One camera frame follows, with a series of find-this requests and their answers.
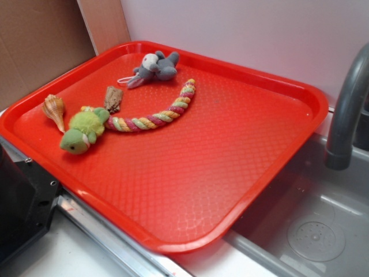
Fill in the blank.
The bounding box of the red plastic tray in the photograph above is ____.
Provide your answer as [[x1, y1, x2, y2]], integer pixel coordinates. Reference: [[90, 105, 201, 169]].
[[1, 42, 328, 253]]

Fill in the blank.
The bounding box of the grey plush bunny toy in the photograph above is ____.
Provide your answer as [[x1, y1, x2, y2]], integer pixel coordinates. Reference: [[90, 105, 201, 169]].
[[117, 51, 179, 89]]

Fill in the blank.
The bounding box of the brown wood bark piece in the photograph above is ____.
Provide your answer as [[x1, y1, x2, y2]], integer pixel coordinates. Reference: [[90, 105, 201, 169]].
[[104, 86, 123, 114]]

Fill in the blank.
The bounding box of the orange spiral seashell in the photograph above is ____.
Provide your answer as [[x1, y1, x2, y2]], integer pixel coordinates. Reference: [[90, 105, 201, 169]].
[[42, 94, 65, 133]]

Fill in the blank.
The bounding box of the grey plastic sink basin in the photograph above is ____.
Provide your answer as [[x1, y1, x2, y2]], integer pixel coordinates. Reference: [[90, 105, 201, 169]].
[[224, 134, 368, 276]]

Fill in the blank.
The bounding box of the grey sink faucet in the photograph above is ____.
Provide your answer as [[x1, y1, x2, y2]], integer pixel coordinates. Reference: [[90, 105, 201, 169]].
[[324, 44, 368, 170]]

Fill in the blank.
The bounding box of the brown cardboard panel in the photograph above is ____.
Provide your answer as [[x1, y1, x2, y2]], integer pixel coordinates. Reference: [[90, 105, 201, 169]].
[[1, 1, 130, 110]]

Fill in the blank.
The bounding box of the green plush turtle rope toy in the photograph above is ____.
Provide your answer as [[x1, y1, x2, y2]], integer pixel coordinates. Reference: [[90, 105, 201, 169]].
[[60, 78, 196, 155]]

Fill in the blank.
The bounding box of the silver metal rail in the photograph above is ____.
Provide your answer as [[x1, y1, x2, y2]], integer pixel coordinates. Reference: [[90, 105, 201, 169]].
[[0, 135, 185, 277]]

